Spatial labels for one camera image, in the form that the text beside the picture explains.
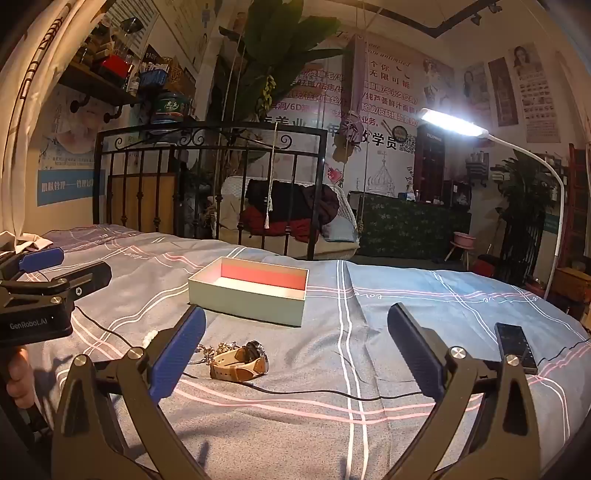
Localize black remote control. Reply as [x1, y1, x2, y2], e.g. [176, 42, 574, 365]
[495, 322, 539, 374]

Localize blue basket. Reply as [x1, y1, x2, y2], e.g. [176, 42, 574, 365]
[139, 69, 168, 89]

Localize silver chain necklace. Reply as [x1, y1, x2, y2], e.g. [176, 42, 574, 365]
[195, 340, 238, 366]

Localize person's left hand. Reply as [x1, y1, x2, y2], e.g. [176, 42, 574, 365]
[6, 346, 37, 411]

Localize light blue pillow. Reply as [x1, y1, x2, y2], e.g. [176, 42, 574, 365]
[323, 216, 360, 244]

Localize tan leather strap wristwatch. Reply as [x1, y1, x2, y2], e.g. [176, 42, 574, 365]
[210, 340, 269, 381]

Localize large green leafy plant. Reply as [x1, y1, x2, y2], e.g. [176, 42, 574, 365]
[216, 0, 348, 121]

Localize wooden crate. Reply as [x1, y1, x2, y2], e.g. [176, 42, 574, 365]
[551, 267, 591, 304]

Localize pile of dark clothes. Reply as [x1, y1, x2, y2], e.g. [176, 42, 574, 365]
[240, 179, 341, 244]

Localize wall poster with chart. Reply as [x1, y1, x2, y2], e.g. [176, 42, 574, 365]
[509, 44, 563, 145]

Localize pink stool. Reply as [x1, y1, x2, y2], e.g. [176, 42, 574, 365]
[444, 232, 478, 269]

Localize green round tin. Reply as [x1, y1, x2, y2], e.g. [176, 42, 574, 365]
[151, 90, 195, 126]

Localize green patterned counter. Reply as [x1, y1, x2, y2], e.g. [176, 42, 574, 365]
[350, 191, 472, 263]

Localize printed wall banner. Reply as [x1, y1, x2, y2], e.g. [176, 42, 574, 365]
[261, 36, 459, 195]

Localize small portrait wall poster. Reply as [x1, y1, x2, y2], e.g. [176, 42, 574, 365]
[462, 64, 493, 112]

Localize white tassel cord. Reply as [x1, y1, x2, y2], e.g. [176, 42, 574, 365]
[263, 122, 279, 230]

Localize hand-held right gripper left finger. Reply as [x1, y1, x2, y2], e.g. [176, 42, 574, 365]
[51, 305, 207, 480]

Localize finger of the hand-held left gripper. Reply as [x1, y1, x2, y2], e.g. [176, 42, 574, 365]
[18, 261, 112, 308]
[0, 248, 64, 282]

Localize wooden wall shelf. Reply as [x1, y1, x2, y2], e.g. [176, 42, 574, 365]
[59, 60, 141, 108]

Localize white floor lamp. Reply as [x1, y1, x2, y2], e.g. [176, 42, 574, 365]
[418, 108, 570, 302]

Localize blue striped bed sheet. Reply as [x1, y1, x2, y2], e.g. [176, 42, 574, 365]
[0, 224, 591, 480]

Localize red ladder shelf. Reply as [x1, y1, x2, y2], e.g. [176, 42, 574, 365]
[566, 143, 591, 269]

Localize blue and white wall poster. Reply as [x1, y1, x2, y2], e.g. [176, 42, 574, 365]
[37, 85, 108, 207]

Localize white wicker hanging chair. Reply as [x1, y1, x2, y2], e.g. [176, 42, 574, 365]
[219, 175, 362, 260]

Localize red box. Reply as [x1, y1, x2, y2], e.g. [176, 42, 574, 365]
[98, 55, 133, 80]

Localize black metal bed frame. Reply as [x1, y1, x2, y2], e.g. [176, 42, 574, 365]
[93, 121, 341, 261]

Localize pale green box pink lining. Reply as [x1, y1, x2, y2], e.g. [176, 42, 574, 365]
[188, 257, 309, 328]

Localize black cable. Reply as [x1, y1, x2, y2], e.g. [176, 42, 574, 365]
[71, 305, 578, 403]

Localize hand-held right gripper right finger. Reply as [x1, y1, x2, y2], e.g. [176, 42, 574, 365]
[387, 302, 541, 480]

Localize narrow dark wall poster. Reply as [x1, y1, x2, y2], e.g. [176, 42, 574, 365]
[488, 57, 519, 128]

